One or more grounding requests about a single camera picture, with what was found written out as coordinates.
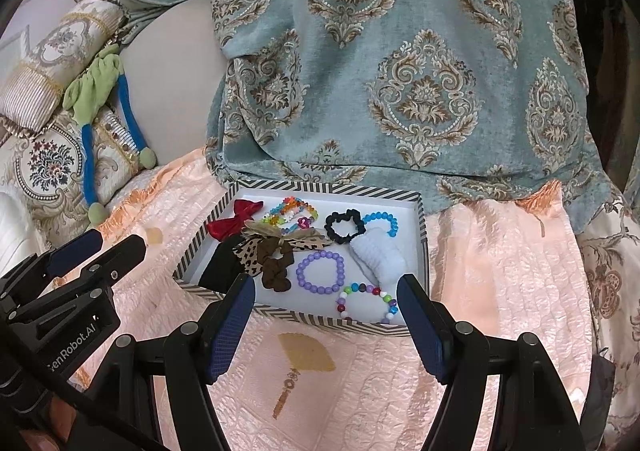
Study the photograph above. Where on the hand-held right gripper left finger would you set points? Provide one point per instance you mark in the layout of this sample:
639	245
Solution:
227	331

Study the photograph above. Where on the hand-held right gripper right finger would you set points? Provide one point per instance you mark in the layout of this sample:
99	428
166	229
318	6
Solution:
425	326

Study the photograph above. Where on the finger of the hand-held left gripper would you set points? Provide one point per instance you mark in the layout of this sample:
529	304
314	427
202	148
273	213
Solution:
75	251
120	256

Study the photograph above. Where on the brown scrunchie with leopard bow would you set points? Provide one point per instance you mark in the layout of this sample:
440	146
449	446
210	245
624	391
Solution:
272	271

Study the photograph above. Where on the light blue fluffy headband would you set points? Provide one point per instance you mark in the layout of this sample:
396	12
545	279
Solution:
375	256

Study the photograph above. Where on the red bow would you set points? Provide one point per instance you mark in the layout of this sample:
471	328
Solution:
230	226

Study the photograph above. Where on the black scrunchie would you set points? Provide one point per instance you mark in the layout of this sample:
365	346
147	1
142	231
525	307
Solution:
330	223

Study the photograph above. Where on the striped-rim white box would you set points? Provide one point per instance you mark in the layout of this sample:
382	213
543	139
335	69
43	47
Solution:
345	198

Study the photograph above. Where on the person's left hand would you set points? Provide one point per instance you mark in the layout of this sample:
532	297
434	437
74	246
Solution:
50	426

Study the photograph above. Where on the white quilted cloth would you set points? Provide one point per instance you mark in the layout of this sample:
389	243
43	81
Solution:
20	226

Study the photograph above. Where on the black cloth pouch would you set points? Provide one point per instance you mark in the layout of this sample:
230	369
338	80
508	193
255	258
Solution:
220	266

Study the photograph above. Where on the pink quilted blanket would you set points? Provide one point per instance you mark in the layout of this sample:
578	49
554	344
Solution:
500	281

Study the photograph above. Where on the cream floral embroidered cushion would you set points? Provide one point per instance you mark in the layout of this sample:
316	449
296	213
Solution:
50	166

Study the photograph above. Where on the green and blue plush toy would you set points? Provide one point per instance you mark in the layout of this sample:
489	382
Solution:
95	86

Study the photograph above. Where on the plain cream sofa cushion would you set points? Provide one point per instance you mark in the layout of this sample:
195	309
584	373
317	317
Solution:
175	81

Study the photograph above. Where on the dark cloth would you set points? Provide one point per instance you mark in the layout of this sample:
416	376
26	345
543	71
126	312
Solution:
600	391

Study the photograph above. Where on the cream floral cloth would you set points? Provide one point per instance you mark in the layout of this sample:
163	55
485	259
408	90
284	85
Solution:
610	281

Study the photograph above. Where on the cream embroidered bolster cushion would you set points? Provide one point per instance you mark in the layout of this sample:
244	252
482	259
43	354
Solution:
50	56

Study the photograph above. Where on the teal damask patterned cloth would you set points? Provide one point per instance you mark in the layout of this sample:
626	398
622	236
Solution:
350	81

